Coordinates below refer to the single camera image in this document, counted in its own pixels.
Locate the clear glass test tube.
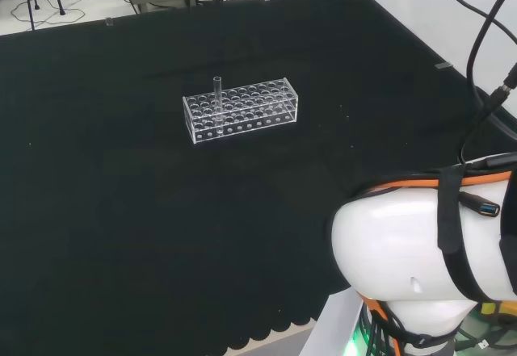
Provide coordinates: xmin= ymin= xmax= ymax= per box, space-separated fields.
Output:
xmin=212 ymin=75 xmax=224 ymax=136

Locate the clear plastic test tube rack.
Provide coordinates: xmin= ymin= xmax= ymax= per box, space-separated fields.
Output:
xmin=182 ymin=77 xmax=300 ymax=145

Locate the black bench cloth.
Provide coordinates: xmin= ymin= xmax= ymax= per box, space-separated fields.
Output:
xmin=0 ymin=0 xmax=517 ymax=352

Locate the yellow stop button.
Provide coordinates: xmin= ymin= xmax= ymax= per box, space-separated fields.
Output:
xmin=479 ymin=301 xmax=511 ymax=317

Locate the black cable blue USB plug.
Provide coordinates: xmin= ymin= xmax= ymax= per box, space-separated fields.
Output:
xmin=458 ymin=191 xmax=502 ymax=218

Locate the black cable with metal plug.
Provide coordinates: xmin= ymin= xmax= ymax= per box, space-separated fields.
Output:
xmin=458 ymin=63 xmax=517 ymax=167

